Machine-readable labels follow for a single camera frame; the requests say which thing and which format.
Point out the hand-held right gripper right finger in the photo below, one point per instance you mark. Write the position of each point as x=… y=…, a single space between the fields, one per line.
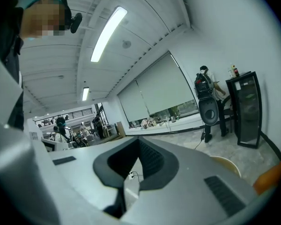
x=189 y=172

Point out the long ceiling light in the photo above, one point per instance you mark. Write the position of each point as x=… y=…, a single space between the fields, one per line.
x=85 y=94
x=108 y=34

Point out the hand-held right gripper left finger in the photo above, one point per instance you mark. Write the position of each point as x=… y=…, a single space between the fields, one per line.
x=72 y=172

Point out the dark drink bottle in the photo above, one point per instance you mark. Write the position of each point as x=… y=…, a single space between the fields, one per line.
x=236 y=71

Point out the black monitor screen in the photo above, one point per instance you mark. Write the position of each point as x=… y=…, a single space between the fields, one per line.
x=248 y=111

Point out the white carton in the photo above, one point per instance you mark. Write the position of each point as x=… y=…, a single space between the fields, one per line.
x=231 y=72

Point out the white power strip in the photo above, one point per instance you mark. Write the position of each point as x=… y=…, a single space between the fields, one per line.
x=131 y=176

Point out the round ceiling vent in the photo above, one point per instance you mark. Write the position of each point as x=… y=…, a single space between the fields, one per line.
x=126 y=44

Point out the black head camera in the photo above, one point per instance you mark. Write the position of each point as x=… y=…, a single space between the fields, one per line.
x=75 y=22

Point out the person's black shirt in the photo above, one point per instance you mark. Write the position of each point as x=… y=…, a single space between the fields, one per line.
x=4 y=43

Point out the black backpack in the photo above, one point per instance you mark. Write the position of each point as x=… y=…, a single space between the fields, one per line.
x=203 y=85

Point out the person's head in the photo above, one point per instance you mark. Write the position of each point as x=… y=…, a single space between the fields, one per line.
x=42 y=20

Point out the round beige basket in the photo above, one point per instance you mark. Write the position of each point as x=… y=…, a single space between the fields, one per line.
x=227 y=165

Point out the black power adapter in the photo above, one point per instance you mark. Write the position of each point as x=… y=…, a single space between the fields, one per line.
x=202 y=137

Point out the white roller blind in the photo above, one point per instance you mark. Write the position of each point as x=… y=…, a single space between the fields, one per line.
x=133 y=102
x=166 y=85

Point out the orange sofa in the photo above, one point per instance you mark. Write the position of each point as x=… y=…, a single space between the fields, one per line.
x=269 y=177

